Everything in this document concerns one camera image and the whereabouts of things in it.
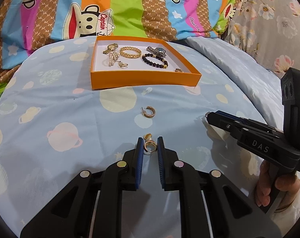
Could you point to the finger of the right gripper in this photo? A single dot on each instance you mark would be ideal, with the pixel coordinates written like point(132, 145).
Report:
point(249, 123)
point(238, 127)

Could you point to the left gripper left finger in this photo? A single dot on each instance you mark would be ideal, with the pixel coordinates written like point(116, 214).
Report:
point(90, 204)

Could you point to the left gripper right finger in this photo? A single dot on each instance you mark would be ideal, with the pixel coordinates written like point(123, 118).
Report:
point(210, 204)

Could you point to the gold hoop earring pair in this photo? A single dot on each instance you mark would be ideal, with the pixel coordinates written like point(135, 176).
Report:
point(150, 146)

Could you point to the rose gold hoop earring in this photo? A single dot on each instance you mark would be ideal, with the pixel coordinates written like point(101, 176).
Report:
point(148, 112)

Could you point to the silver wrist watch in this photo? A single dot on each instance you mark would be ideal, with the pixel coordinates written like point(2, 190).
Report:
point(157, 51)

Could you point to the gold braided bangle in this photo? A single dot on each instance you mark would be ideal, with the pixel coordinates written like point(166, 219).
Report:
point(130, 52)

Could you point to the gold wrist watch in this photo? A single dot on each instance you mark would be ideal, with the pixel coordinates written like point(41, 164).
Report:
point(110, 48)

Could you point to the person's right hand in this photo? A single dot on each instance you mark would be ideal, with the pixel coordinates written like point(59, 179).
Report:
point(290, 184)

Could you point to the pale blue pillow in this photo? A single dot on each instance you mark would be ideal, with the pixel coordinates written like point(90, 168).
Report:
point(261, 86)

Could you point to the light blue planet bedsheet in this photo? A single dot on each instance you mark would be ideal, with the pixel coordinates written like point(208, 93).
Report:
point(53, 125)

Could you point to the grey floral fabric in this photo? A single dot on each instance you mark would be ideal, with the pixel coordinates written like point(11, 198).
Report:
point(269, 31)

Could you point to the orange shallow tray box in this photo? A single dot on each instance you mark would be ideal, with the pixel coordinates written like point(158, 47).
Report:
point(137, 72)

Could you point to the colourful monkey print quilt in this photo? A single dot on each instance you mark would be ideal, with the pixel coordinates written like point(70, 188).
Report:
point(27, 25)

